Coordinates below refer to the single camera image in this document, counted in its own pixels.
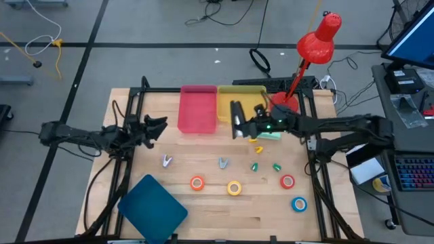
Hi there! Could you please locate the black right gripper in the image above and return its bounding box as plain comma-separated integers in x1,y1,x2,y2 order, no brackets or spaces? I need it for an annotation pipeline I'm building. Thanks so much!
232,117,277,140

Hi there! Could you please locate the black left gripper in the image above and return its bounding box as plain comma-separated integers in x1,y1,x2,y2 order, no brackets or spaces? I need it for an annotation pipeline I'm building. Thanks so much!
123,114,169,150

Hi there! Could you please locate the black stapler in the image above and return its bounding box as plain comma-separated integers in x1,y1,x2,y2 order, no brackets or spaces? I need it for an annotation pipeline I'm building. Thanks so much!
230,100,245,132

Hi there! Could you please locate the mint green stapler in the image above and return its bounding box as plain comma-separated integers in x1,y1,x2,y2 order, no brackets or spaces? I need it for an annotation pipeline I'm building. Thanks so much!
256,131,282,141

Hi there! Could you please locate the red tape roll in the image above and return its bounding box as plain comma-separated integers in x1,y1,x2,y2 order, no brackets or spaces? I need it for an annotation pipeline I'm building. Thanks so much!
279,174,296,190

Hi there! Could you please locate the orange tape roll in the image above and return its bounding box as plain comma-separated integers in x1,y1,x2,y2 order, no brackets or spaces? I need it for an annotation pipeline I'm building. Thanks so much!
189,175,205,191

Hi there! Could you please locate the teal plastic bin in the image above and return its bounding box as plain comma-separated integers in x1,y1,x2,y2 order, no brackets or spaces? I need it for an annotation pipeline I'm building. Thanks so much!
117,174,189,244

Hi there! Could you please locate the yellow blue tape roll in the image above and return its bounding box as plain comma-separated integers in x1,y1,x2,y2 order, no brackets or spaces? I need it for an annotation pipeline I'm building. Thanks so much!
372,174,393,193

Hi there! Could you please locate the yellow translucent plastic bin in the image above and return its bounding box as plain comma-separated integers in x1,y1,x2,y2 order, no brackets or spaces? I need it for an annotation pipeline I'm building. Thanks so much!
216,85,269,123

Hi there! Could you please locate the pink translucent plastic bin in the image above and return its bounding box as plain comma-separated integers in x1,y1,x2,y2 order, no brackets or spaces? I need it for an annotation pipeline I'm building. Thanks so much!
177,84,218,134

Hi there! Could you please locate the black computer keyboard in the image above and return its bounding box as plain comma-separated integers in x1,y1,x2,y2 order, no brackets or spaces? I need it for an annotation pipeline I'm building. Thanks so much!
232,75,319,93

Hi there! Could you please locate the red desk lamp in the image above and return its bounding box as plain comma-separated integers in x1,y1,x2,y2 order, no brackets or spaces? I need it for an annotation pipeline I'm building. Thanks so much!
269,12,343,115

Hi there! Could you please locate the white cardboard box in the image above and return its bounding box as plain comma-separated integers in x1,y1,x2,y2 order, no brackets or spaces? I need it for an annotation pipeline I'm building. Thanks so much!
350,157,386,186

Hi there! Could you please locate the grey metal floor base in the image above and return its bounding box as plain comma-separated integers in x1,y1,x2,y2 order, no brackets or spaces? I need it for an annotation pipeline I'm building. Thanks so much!
3,0,68,9
0,75,34,86

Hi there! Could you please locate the clear plastic bag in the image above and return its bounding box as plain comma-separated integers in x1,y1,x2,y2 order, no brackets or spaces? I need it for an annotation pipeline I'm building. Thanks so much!
389,94,420,129

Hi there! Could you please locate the grey side desk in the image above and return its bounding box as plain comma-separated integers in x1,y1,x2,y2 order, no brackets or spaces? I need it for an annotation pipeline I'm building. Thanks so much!
371,62,434,237

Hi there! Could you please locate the black mini computer box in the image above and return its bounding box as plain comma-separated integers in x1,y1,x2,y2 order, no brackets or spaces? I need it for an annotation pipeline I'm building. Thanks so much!
384,68,425,95

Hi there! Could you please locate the backlit rainbow keyboard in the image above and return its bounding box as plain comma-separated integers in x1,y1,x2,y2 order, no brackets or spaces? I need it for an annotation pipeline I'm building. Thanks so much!
394,156,434,192

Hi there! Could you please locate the black floor fan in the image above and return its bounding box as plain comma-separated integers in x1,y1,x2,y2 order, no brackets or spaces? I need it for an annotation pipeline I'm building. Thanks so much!
376,0,430,52

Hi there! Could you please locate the black computer monitor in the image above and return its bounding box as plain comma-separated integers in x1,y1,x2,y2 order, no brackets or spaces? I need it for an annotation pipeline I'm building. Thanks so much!
381,0,434,70

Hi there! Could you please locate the black metal table frame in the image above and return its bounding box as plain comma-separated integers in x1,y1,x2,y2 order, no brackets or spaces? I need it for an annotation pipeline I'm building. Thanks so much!
81,76,366,244

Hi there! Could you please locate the coiled black floor cable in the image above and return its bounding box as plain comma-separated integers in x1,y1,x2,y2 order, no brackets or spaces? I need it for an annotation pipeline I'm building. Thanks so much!
249,0,272,79

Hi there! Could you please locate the white power plug cable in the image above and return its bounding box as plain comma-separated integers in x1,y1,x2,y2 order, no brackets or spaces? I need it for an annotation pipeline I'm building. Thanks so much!
320,75,339,105

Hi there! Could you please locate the black floor cable bundle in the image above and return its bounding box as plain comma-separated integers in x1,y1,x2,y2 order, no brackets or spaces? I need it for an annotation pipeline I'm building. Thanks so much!
184,0,255,26

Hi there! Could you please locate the yellow floor cable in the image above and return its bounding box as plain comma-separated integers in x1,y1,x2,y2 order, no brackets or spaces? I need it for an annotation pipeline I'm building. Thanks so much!
50,39,64,81

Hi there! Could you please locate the white floor cable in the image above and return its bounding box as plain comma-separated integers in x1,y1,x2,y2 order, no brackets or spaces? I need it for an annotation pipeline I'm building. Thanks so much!
24,0,62,57

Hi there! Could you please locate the thin yellow floor cord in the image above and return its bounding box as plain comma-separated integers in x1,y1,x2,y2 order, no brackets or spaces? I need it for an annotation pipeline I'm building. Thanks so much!
0,30,39,64

